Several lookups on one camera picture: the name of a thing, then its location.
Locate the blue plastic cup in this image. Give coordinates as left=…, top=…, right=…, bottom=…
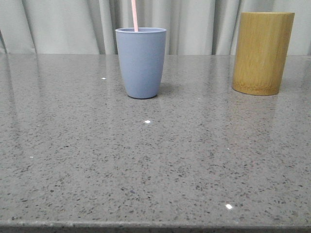
left=116, top=28, right=167, bottom=99

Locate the bamboo wooden cup holder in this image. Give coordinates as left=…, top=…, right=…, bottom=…
left=232, top=12, right=295, bottom=96

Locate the pink chopstick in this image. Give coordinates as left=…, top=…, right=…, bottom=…
left=131, top=0, right=139, bottom=32

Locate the grey pleated curtain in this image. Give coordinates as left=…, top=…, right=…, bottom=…
left=0, top=0, right=311, bottom=55

